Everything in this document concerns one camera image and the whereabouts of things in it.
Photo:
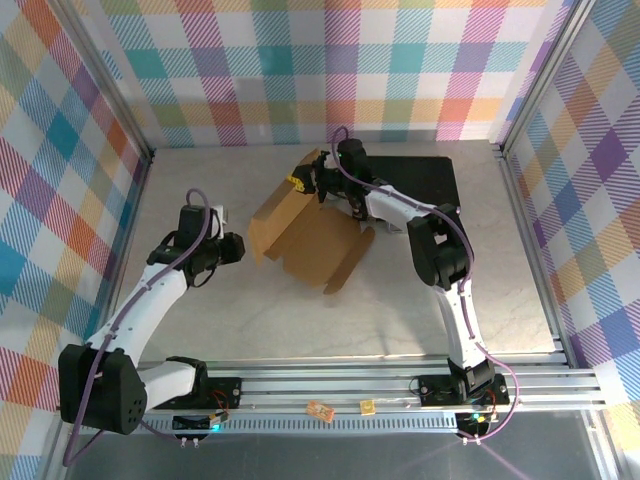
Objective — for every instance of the brown cardboard box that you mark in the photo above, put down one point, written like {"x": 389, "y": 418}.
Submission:
{"x": 310, "y": 240}

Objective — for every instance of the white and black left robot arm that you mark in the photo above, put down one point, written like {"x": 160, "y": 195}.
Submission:
{"x": 150, "y": 300}

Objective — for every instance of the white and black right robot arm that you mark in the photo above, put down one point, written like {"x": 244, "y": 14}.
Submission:
{"x": 462, "y": 320}

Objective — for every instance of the black case with metal trim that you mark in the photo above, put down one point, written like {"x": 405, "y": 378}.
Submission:
{"x": 425, "y": 175}

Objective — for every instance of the small controller circuit board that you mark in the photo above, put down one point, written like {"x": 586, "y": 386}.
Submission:
{"x": 477, "y": 422}
{"x": 200, "y": 422}

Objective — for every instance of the orange printed packet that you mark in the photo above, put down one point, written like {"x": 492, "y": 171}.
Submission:
{"x": 320, "y": 411}

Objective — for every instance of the small yellow square packet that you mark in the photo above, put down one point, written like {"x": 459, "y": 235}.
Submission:
{"x": 367, "y": 406}

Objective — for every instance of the aluminium side rail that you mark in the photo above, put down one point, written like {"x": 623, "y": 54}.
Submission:
{"x": 521, "y": 210}
{"x": 134, "y": 210}

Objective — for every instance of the aluminium mounting rail frame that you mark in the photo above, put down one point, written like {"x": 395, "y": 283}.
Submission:
{"x": 325, "y": 387}

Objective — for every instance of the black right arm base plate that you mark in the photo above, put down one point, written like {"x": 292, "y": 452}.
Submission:
{"x": 435, "y": 390}

